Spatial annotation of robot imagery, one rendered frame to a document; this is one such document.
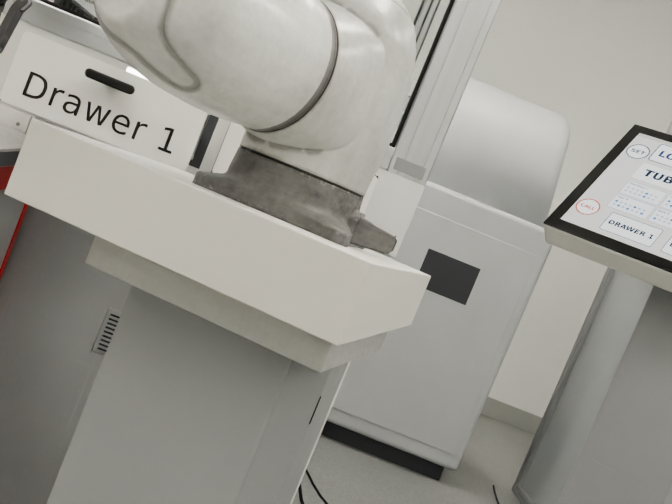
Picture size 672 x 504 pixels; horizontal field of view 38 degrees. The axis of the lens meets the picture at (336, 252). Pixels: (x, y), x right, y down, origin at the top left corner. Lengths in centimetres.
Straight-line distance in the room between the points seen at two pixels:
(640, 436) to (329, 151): 88
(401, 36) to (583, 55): 424
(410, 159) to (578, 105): 347
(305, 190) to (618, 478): 89
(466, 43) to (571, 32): 343
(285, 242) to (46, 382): 106
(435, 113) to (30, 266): 80
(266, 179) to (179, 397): 25
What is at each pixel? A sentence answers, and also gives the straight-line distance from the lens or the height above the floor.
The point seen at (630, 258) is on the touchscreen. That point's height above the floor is 96.
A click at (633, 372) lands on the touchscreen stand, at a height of 78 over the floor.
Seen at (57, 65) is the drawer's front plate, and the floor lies 90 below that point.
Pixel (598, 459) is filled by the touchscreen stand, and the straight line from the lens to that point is 174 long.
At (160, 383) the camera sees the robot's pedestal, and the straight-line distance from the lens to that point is 106.
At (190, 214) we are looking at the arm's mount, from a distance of 94.
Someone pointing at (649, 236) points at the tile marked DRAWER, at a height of 100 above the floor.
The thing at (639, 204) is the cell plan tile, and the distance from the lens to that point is 172.
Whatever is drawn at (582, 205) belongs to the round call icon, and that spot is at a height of 101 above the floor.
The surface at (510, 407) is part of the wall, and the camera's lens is 534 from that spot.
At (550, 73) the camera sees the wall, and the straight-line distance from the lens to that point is 523.
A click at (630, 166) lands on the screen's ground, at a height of 111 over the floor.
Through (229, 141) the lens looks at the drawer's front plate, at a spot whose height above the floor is 89.
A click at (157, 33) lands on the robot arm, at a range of 88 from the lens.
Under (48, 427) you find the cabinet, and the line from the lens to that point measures 193.
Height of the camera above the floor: 91
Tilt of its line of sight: 4 degrees down
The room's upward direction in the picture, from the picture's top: 22 degrees clockwise
